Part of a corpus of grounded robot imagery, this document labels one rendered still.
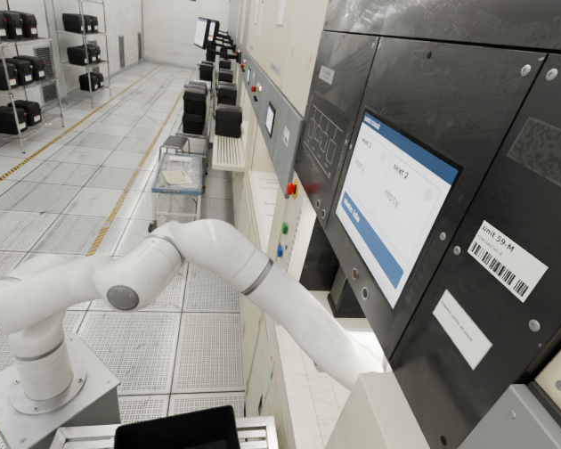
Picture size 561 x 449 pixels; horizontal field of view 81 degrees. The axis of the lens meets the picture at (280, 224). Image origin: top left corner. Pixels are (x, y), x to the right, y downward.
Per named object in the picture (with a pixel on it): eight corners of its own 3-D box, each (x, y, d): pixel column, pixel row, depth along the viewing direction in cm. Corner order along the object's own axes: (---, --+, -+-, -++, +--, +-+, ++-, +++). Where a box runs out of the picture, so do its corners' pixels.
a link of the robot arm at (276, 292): (277, 273, 54) (402, 377, 60) (267, 252, 69) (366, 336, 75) (240, 314, 54) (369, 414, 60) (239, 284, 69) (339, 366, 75)
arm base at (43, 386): (-2, 385, 96) (-20, 342, 87) (68, 346, 110) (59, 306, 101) (28, 430, 88) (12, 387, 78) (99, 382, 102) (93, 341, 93)
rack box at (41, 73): (38, 81, 433) (35, 60, 420) (14, 77, 426) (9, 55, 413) (48, 78, 458) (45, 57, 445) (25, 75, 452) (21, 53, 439)
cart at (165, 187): (159, 189, 381) (159, 149, 357) (205, 191, 394) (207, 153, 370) (147, 235, 300) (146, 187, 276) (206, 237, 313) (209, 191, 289)
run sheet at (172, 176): (159, 170, 313) (159, 169, 313) (184, 169, 325) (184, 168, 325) (168, 184, 292) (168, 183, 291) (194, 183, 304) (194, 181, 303)
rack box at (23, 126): (18, 135, 395) (12, 113, 382) (-9, 133, 389) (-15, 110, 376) (31, 129, 420) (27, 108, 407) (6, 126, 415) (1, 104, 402)
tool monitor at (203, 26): (193, 53, 361) (194, 15, 343) (239, 62, 372) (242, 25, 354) (190, 57, 327) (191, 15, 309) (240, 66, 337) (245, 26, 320)
